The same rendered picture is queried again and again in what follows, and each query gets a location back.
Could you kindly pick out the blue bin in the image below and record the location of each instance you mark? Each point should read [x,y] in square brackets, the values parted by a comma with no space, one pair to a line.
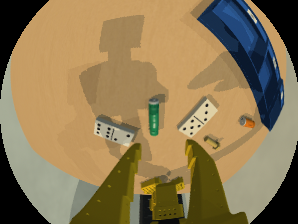
[232,24]

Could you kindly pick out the white domino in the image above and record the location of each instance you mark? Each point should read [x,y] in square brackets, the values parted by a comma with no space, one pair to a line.
[113,132]
[197,118]

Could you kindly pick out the orange battery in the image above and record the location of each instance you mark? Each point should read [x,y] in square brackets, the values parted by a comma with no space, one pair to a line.
[247,122]

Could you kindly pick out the green battery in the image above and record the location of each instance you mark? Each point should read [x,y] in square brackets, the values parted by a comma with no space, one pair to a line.
[154,116]

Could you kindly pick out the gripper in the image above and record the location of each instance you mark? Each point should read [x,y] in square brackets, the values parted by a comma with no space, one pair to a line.
[208,205]

